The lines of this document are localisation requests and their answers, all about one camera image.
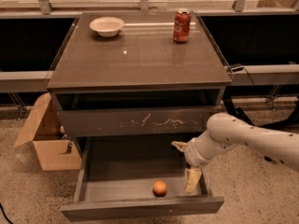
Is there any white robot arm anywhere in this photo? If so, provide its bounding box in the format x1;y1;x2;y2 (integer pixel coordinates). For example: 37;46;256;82
171;112;299;194

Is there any black cable on floor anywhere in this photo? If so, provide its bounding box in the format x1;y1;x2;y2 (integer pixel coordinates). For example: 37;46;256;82
0;202;15;224

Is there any orange fruit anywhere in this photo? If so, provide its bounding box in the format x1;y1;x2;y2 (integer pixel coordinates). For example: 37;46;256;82
152;180;167;197

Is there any red soda can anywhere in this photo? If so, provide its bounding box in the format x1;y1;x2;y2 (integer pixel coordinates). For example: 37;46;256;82
173;8;192;43

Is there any scratched grey top drawer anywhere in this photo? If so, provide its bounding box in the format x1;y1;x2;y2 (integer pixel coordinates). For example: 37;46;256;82
57;105;222;137

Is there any open grey middle drawer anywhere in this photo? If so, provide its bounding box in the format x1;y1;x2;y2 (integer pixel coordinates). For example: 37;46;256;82
61;133;224;221

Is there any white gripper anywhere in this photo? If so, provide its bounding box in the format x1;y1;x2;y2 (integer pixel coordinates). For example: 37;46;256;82
171;132;236;193

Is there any black plug on ledge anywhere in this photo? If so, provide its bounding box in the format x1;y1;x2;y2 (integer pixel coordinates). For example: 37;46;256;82
227;63;244;73

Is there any black metal stand leg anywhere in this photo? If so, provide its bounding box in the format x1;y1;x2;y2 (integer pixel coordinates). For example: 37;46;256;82
221;97;278;164

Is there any white paper bowl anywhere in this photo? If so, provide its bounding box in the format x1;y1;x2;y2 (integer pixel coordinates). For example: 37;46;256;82
90;17;124;37

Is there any grey drawer cabinet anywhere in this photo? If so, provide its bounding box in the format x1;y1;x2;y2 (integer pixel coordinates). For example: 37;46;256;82
48;12;232;149

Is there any open cardboard box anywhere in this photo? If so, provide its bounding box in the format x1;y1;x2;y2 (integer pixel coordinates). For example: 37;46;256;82
14;93;81;171

